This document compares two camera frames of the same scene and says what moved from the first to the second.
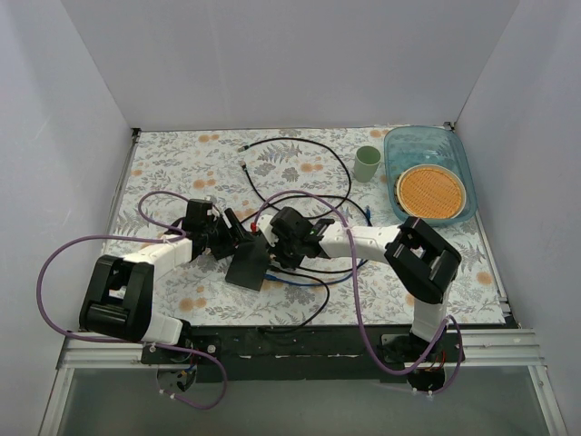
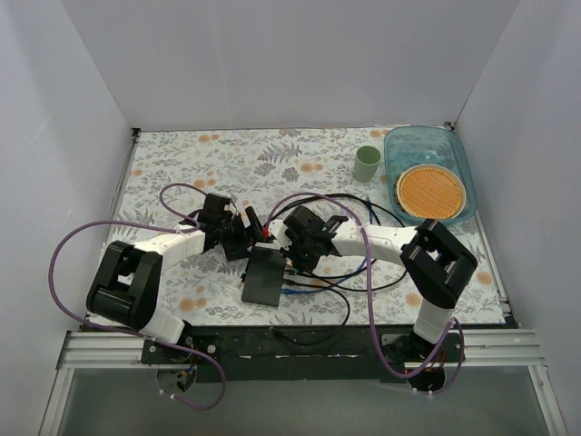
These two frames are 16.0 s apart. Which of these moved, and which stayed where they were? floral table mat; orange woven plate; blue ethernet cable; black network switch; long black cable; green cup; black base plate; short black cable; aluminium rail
Moved: blue ethernet cable; black network switch; short black cable; long black cable
Stayed: floral table mat; green cup; black base plate; aluminium rail; orange woven plate
